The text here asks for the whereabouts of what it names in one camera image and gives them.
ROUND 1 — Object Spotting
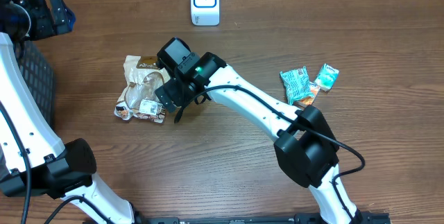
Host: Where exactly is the beige brown snack pouch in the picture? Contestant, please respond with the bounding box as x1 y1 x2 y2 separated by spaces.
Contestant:
114 55 171 124

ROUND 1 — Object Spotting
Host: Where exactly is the teal tissue packet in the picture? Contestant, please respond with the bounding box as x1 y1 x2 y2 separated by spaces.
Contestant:
280 66 310 105

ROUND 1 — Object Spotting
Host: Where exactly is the orange white snack packet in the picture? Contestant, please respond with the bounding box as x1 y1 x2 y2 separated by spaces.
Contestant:
296 82 321 107

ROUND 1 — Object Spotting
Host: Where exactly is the small teal white packet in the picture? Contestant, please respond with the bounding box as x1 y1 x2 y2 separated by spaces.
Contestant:
314 64 339 92

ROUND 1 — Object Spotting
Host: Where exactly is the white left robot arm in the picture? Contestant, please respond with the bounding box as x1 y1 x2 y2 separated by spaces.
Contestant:
1 0 144 223

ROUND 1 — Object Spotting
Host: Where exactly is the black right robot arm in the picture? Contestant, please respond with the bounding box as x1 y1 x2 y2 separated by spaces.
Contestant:
155 37 363 223

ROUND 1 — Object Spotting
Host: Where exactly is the white barcode scanner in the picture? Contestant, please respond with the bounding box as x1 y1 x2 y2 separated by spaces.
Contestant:
190 0 220 26

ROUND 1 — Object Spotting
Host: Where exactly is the dark grey mesh basket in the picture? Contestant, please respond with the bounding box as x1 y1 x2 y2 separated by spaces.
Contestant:
17 41 56 128

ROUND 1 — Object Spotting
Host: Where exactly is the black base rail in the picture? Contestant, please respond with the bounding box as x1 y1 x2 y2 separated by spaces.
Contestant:
138 212 391 224

